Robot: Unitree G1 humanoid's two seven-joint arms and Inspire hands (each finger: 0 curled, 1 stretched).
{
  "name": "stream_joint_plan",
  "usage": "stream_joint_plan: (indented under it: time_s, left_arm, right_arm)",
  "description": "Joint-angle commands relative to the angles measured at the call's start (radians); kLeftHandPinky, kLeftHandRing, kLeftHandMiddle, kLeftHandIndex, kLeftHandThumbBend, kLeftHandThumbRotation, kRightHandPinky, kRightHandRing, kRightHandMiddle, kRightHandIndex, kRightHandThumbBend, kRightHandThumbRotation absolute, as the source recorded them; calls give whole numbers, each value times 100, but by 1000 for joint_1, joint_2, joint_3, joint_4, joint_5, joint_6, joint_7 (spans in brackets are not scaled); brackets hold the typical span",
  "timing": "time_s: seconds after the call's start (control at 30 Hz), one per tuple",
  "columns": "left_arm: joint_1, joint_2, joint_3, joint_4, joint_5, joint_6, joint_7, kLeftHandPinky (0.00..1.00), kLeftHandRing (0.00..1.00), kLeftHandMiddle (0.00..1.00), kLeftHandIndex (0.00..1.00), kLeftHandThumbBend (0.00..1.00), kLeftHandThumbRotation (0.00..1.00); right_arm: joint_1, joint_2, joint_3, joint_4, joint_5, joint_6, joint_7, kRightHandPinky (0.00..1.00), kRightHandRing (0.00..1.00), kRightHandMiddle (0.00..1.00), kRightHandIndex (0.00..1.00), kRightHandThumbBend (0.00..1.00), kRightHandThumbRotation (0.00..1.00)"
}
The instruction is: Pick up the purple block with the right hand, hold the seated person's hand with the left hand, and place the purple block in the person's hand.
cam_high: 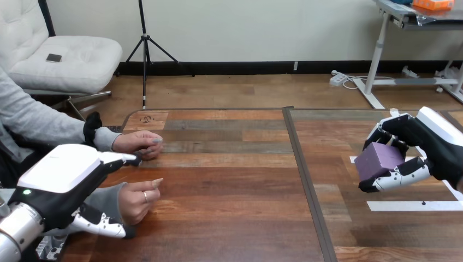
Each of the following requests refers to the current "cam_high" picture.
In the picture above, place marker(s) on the black tripod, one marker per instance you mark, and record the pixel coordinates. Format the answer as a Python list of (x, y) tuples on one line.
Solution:
[(145, 47)]

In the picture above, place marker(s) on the white power strip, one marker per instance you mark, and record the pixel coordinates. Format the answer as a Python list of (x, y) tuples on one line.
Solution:
[(338, 79)]

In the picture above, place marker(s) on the person's body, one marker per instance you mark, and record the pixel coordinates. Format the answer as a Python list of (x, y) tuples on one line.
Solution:
[(14, 108)]

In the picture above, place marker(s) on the white desk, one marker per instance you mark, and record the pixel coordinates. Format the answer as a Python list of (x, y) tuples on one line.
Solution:
[(378, 54)]

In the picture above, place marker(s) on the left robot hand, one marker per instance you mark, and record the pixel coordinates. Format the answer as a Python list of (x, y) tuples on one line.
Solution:
[(58, 173)]

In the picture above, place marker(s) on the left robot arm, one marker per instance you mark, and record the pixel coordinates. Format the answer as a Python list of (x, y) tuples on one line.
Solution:
[(16, 231)]

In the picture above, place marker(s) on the person's hand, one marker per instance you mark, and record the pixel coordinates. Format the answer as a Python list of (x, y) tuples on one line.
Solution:
[(135, 141), (135, 202)]

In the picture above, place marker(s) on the orange thing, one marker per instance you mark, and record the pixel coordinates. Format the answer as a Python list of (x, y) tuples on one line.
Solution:
[(432, 4)]

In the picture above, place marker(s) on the purple block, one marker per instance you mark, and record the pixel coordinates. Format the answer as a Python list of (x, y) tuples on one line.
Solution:
[(376, 161)]

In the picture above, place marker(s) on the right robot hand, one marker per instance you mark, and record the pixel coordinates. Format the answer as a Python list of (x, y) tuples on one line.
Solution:
[(434, 144)]

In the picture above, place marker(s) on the dark smartphone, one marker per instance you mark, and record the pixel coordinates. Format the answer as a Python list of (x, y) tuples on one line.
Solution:
[(54, 58)]

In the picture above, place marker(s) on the white cushioned chair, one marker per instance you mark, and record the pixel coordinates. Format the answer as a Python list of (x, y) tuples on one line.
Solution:
[(79, 61)]

